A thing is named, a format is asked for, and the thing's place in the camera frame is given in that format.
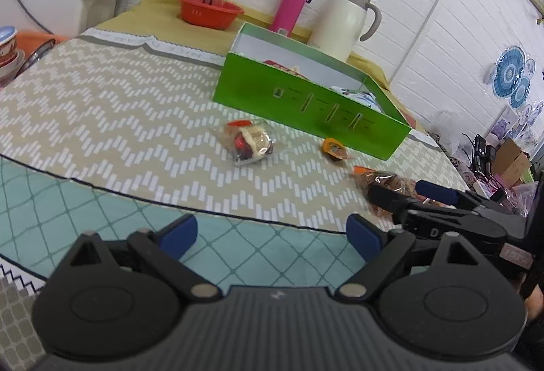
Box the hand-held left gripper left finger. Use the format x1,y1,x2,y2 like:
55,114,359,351
64,215,220,300

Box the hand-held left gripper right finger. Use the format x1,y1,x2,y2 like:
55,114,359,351
336,215,486,300

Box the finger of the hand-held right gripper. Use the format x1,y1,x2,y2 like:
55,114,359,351
415,179,486,210
367,183,426,224

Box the clear packet with brown snack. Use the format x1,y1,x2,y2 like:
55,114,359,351
350,166,421,219

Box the small orange snack packet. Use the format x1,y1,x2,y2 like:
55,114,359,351
320,137,354,162

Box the clear packet with red snack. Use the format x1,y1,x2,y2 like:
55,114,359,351
211,120,277,167

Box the green cardboard box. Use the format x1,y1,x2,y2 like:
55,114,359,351
212,23,412,162

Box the clear plastic bag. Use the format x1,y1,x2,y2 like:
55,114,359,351
432,109,473,152

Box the teal diamond patterned tablecloth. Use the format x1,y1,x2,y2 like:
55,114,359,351
0,156,385,292

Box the brown cardboard box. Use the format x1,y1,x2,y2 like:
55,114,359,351
492,137,533,186

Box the white and blue snack packet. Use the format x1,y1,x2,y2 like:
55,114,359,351
330,85,380,109

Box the chevron patterned table mat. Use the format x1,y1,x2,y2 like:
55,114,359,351
0,261,48,371
0,27,469,234

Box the cream thermal jug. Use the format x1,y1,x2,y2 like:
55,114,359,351
306,0,382,63

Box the red plastic basket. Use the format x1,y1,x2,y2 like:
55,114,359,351
177,0,245,31

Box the pink thermos bottle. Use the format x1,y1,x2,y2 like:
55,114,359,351
268,0,314,37

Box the yellow tablecloth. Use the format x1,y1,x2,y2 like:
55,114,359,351
104,0,392,92

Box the orange plastic basin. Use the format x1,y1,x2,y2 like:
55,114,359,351
17,29,69,58

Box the patterned ceramic bowl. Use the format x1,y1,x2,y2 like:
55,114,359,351
0,25,27,80

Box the black charger with cables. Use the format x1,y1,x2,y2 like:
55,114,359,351
471,134,499,177

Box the blue paper wall decorations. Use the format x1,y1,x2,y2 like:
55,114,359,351
486,46,537,109

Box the white wall conduit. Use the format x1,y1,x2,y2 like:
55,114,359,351
390,0,472,80

